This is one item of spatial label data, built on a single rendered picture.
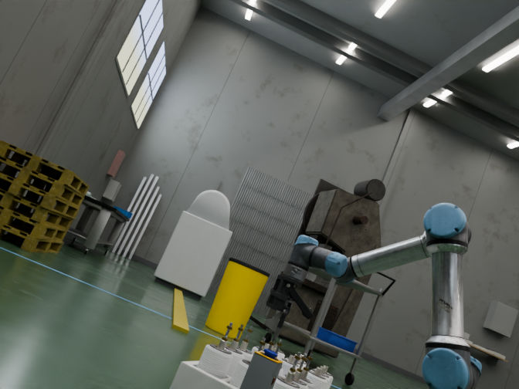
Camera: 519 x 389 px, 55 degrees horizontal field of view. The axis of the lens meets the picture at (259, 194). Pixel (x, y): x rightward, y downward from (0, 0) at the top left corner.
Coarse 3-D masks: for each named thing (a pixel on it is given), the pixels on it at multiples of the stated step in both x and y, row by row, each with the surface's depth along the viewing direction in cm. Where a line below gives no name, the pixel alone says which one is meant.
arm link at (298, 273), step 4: (288, 264) 168; (288, 268) 167; (292, 268) 166; (296, 268) 166; (300, 268) 166; (284, 272) 168; (288, 272) 166; (292, 272) 166; (296, 272) 166; (300, 272) 166; (304, 272) 167; (288, 276) 167; (292, 276) 166; (296, 276) 166; (300, 276) 166; (304, 276) 168; (300, 280) 166
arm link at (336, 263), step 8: (320, 248) 166; (312, 256) 164; (320, 256) 163; (328, 256) 162; (336, 256) 161; (344, 256) 162; (312, 264) 165; (320, 264) 163; (328, 264) 161; (336, 264) 160; (344, 264) 162; (328, 272) 162; (336, 272) 160
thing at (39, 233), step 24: (0, 144) 440; (24, 168) 441; (48, 168) 490; (0, 192) 436; (24, 192) 533; (48, 192) 516; (72, 192) 490; (0, 216) 432; (24, 216) 436; (72, 216) 523; (24, 240) 432; (48, 240) 472
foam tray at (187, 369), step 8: (184, 368) 150; (192, 368) 150; (176, 376) 150; (184, 376) 150; (192, 376) 149; (200, 376) 148; (208, 376) 148; (176, 384) 149; (184, 384) 149; (192, 384) 148; (200, 384) 148; (208, 384) 147; (216, 384) 146; (224, 384) 146
